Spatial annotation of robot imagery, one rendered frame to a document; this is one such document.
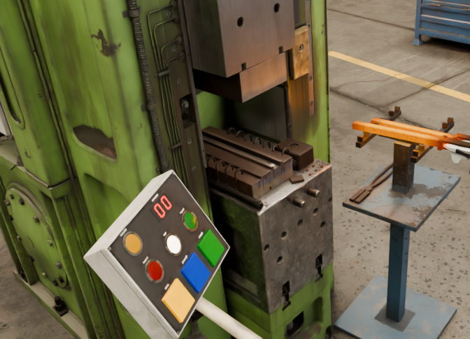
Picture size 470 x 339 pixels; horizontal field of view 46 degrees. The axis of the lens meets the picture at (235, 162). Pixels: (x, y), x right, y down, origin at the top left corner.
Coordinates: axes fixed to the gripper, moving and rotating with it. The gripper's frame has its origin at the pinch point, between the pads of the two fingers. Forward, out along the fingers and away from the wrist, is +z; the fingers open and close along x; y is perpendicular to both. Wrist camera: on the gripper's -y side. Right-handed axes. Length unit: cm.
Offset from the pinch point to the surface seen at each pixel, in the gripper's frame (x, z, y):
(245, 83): -47, 43, -30
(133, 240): -103, 31, -13
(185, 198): -81, 38, -10
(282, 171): -34, 42, 7
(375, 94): 227, 152, 99
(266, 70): -38, 42, -31
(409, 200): 6.4, 15.0, 31.6
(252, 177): -45, 46, 5
